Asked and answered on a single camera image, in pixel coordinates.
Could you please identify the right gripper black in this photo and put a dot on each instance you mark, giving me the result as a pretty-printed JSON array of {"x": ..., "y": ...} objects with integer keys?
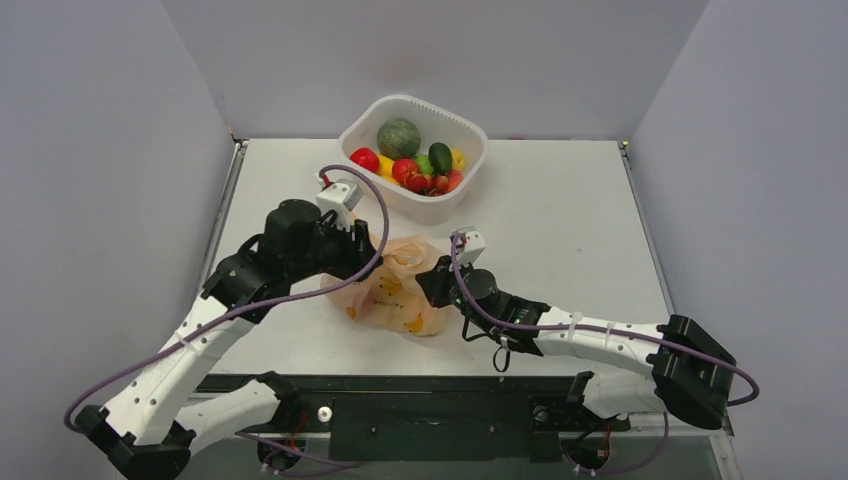
[{"x": 436, "y": 285}]

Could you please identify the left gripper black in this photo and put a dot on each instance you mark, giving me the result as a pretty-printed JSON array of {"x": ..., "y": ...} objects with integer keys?
[{"x": 357, "y": 251}]

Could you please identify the orange translucent plastic bag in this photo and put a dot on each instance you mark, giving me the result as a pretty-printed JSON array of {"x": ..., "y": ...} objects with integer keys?
[{"x": 390, "y": 298}]

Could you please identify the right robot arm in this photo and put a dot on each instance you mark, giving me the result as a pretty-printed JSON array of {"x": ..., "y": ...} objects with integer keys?
[{"x": 674, "y": 367}]

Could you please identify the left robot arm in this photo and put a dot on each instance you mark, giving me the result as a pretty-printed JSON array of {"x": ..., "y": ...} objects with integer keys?
[{"x": 148, "y": 431}]

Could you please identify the red cherries bunch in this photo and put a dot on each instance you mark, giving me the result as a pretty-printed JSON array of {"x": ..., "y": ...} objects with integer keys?
[{"x": 431, "y": 186}]

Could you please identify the red apple left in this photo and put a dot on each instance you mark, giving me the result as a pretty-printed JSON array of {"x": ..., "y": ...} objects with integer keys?
[{"x": 366, "y": 158}]

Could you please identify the red apple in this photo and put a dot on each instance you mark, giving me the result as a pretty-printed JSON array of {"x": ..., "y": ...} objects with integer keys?
[
  {"x": 402, "y": 169},
  {"x": 366, "y": 158}
]

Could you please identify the yellow fruit in tub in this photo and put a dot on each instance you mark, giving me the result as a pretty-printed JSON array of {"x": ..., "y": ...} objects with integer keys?
[{"x": 385, "y": 169}]

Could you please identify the red apple centre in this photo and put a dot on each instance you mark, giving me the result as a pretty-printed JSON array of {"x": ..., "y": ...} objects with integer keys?
[{"x": 402, "y": 169}]

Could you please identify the yellow lemon right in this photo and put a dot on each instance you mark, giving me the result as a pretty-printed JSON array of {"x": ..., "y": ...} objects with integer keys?
[{"x": 458, "y": 160}]

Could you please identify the dark green avocado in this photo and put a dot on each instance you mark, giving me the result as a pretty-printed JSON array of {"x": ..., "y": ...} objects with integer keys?
[{"x": 441, "y": 158}]

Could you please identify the white plastic tub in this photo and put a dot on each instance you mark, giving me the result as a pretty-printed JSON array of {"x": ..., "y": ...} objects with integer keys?
[{"x": 435, "y": 124}]

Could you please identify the round green melon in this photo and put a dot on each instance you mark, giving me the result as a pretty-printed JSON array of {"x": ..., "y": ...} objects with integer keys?
[{"x": 398, "y": 138}]

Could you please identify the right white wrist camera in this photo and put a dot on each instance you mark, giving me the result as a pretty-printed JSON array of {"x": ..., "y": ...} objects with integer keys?
[{"x": 467, "y": 245}]

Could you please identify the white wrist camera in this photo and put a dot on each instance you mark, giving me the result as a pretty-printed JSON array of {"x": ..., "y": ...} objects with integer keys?
[
  {"x": 338, "y": 197},
  {"x": 467, "y": 245}
]

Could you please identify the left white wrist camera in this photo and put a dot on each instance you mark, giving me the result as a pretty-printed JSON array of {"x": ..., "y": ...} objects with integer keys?
[{"x": 338, "y": 197}]

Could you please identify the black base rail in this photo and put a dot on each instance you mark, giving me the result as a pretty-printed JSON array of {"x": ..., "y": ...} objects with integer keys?
[{"x": 420, "y": 418}]

